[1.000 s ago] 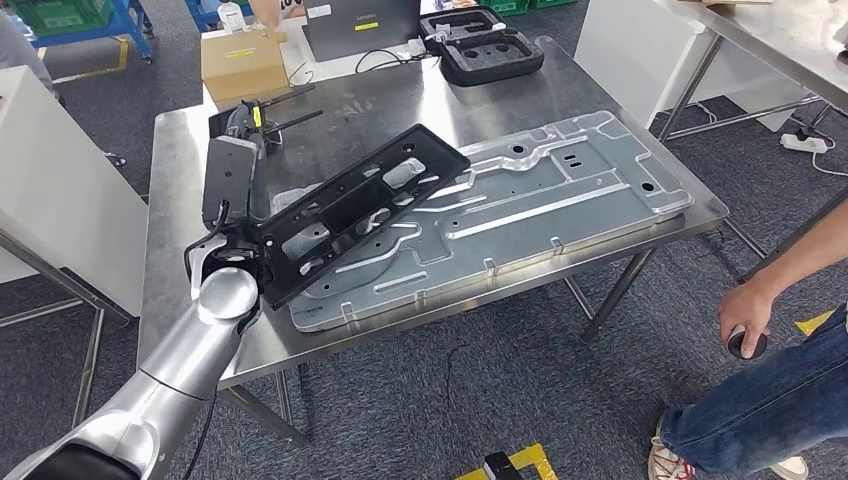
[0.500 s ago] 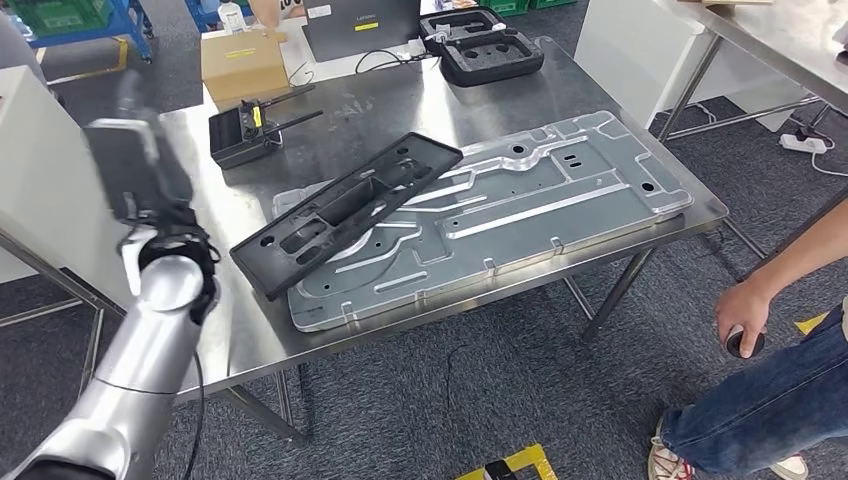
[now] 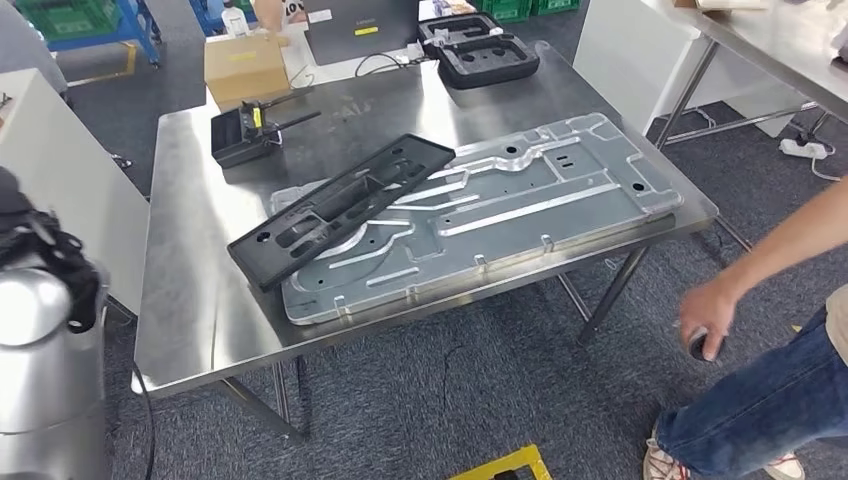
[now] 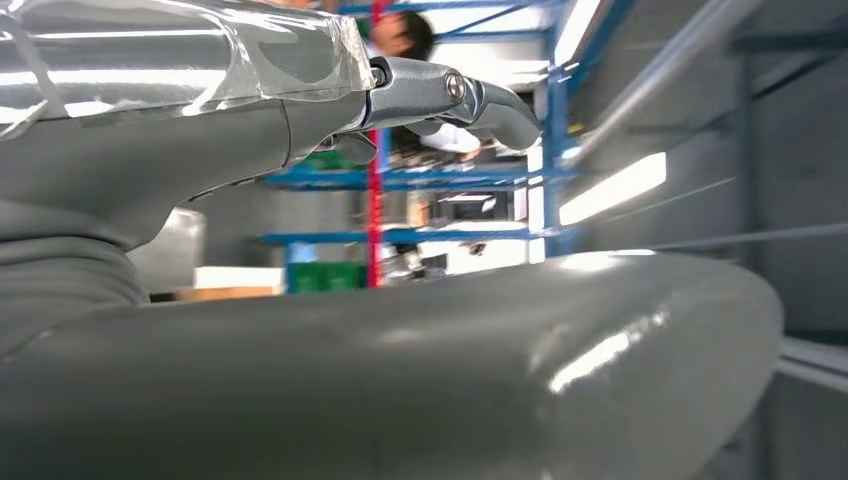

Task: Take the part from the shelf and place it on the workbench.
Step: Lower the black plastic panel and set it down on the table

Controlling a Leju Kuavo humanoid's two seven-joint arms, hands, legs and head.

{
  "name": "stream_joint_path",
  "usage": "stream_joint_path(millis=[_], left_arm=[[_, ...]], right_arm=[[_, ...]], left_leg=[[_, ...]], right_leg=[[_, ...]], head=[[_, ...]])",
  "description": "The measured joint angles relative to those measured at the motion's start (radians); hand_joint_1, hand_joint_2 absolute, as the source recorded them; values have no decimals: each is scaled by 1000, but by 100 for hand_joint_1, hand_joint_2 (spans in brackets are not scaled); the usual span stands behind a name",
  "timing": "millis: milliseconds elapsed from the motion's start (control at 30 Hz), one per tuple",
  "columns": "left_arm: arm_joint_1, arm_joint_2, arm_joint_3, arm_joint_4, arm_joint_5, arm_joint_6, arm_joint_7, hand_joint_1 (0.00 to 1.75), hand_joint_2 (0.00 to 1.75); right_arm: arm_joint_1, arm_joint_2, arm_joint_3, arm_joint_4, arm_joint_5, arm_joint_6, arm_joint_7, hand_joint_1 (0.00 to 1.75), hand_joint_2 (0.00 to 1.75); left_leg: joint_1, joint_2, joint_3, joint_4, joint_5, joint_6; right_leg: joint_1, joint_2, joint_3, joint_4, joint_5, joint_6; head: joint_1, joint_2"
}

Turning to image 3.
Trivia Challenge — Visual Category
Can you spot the person's hand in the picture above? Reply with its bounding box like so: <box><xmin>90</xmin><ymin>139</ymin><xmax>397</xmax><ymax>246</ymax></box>
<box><xmin>678</xmin><ymin>274</ymin><xmax>741</xmax><ymax>363</ymax></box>

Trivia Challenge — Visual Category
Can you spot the small dark handheld device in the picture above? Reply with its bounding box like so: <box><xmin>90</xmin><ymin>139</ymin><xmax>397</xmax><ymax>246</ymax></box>
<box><xmin>687</xmin><ymin>326</ymin><xmax>715</xmax><ymax>363</ymax></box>

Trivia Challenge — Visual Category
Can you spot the long black plastic frame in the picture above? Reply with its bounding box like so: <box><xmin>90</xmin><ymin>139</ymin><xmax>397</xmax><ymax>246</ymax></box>
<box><xmin>226</xmin><ymin>133</ymin><xmax>458</xmax><ymax>293</ymax></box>

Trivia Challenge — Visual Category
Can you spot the stainless steel workbench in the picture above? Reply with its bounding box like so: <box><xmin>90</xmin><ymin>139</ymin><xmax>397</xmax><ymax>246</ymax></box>
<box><xmin>131</xmin><ymin>39</ymin><xmax>753</xmax><ymax>444</ymax></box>

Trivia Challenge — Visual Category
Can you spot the person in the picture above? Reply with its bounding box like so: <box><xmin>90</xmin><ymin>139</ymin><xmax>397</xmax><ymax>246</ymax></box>
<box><xmin>641</xmin><ymin>175</ymin><xmax>848</xmax><ymax>480</ymax></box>
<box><xmin>253</xmin><ymin>0</ymin><xmax>307</xmax><ymax>33</ymax></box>

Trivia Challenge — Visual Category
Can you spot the white power strip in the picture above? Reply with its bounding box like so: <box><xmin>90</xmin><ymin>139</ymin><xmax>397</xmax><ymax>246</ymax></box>
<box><xmin>778</xmin><ymin>136</ymin><xmax>830</xmax><ymax>161</ymax></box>

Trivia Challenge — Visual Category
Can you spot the large stamped metal panel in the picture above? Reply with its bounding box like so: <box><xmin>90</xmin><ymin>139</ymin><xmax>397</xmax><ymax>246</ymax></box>
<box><xmin>268</xmin><ymin>111</ymin><xmax>686</xmax><ymax>327</ymax></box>

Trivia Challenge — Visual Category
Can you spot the white panel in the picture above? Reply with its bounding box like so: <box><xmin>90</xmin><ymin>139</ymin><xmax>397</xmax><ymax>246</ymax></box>
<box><xmin>572</xmin><ymin>0</ymin><xmax>817</xmax><ymax>139</ymax></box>

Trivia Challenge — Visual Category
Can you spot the stainless steel table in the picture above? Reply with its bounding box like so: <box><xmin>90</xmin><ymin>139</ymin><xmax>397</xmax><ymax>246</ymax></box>
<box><xmin>639</xmin><ymin>0</ymin><xmax>848</xmax><ymax>150</ymax></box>

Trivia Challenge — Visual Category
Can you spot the black foam tray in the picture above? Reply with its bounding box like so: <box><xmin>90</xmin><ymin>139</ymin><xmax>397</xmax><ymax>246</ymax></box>
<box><xmin>416</xmin><ymin>11</ymin><xmax>506</xmax><ymax>54</ymax></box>
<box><xmin>435</xmin><ymin>33</ymin><xmax>542</xmax><ymax>91</ymax></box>

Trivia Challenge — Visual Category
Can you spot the green plastic crate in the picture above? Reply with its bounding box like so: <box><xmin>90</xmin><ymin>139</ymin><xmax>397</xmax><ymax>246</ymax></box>
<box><xmin>473</xmin><ymin>0</ymin><xmax>535</xmax><ymax>25</ymax></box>
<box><xmin>14</xmin><ymin>0</ymin><xmax>125</xmax><ymax>42</ymax></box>
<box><xmin>529</xmin><ymin>0</ymin><xmax>586</xmax><ymax>17</ymax></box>

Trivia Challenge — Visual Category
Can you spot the dark grey laptop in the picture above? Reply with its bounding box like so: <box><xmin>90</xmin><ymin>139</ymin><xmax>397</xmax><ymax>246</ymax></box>
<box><xmin>302</xmin><ymin>0</ymin><xmax>423</xmax><ymax>67</ymax></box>

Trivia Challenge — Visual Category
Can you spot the white desk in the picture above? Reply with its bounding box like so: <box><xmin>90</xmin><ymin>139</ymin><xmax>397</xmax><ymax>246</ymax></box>
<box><xmin>205</xmin><ymin>0</ymin><xmax>478</xmax><ymax>91</ymax></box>

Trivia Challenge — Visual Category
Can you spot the brown cardboard box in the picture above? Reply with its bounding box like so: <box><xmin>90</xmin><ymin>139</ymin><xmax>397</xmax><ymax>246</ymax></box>
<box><xmin>202</xmin><ymin>33</ymin><xmax>293</xmax><ymax>113</ymax></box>

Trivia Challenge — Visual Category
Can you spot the white plastic bottle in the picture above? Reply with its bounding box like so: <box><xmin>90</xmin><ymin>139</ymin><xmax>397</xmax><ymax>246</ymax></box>
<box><xmin>220</xmin><ymin>0</ymin><xmax>252</xmax><ymax>38</ymax></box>

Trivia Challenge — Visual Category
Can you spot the blue metal cart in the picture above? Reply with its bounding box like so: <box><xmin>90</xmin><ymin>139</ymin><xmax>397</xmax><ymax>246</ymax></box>
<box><xmin>44</xmin><ymin>0</ymin><xmax>164</xmax><ymax>68</ymax></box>

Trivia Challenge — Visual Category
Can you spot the white cabinet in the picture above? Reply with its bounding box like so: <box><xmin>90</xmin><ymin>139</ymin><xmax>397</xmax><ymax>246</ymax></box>
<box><xmin>0</xmin><ymin>66</ymin><xmax>152</xmax><ymax>318</ymax></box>

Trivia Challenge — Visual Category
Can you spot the black desk cable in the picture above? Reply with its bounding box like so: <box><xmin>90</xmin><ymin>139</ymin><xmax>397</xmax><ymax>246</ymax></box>
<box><xmin>353</xmin><ymin>51</ymin><xmax>429</xmax><ymax>79</ymax></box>

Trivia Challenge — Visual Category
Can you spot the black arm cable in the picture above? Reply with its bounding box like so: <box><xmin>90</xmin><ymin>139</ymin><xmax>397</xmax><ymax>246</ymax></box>
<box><xmin>129</xmin><ymin>360</ymin><xmax>158</xmax><ymax>480</ymax></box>

